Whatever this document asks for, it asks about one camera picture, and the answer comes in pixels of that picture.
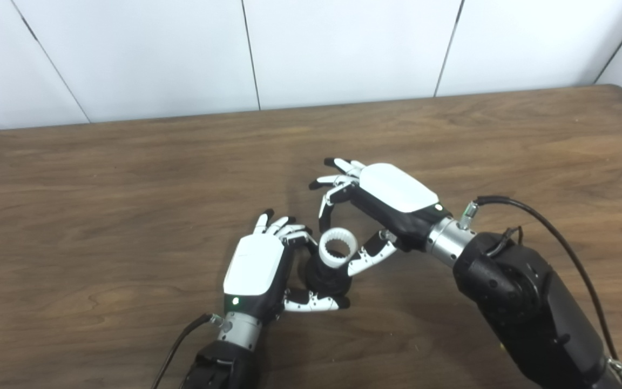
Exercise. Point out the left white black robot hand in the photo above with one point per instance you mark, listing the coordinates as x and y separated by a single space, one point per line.
254 265

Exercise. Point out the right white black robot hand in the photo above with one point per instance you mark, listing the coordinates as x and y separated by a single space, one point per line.
397 189

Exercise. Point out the round black plastic part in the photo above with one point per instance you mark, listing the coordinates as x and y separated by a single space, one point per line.
324 278

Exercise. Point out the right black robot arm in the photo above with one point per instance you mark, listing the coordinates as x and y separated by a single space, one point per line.
527 308

